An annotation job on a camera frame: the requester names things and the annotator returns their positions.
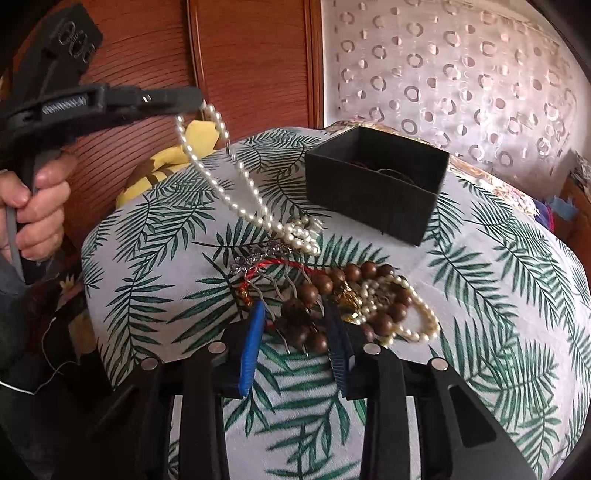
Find brown wooden bead bracelet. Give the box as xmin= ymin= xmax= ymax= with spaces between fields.
xmin=278 ymin=260 xmax=415 ymax=355

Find long white pearl necklace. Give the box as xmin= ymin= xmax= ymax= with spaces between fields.
xmin=174 ymin=101 xmax=326 ymax=257

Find black square jewelry box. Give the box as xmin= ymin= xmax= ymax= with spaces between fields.
xmin=304 ymin=126 xmax=450 ymax=246

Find person's left hand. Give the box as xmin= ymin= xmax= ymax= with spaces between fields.
xmin=0 ymin=153 xmax=78 ymax=264

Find yellow plush toy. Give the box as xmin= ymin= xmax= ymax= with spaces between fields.
xmin=115 ymin=120 xmax=221 ymax=208

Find silver flower hair comb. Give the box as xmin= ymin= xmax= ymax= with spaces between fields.
xmin=230 ymin=241 xmax=328 ymax=356

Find wooden wardrobe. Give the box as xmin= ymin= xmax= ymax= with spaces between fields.
xmin=0 ymin=0 xmax=326 ymax=250

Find palm leaf print cloth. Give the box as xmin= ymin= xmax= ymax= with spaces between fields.
xmin=82 ymin=126 xmax=590 ymax=479

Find blue blanket with red trim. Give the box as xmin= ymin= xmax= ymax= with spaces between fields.
xmin=534 ymin=199 xmax=555 ymax=233

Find wooden side cabinet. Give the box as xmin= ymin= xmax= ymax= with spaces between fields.
xmin=554 ymin=177 xmax=591 ymax=278

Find circle-pattern sheer curtain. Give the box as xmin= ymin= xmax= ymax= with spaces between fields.
xmin=322 ymin=1 xmax=590 ymax=197

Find red string charm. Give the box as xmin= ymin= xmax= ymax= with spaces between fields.
xmin=236 ymin=258 xmax=325 ymax=308

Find small pearl bracelet with gold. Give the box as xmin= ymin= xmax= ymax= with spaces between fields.
xmin=332 ymin=274 xmax=442 ymax=348

